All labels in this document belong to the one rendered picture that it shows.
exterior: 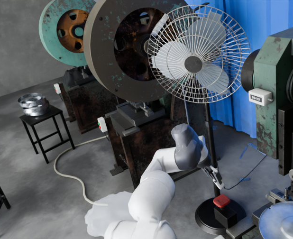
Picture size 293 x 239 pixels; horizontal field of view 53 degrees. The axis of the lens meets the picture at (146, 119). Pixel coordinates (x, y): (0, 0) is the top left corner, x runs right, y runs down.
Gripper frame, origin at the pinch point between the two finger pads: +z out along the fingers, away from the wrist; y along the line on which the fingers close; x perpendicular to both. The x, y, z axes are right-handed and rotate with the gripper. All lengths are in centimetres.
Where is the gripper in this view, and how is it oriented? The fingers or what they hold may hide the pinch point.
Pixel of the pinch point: (218, 182)
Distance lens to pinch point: 142.1
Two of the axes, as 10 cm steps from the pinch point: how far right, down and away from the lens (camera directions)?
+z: 5.3, 6.7, 5.2
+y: 5.0, 2.5, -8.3
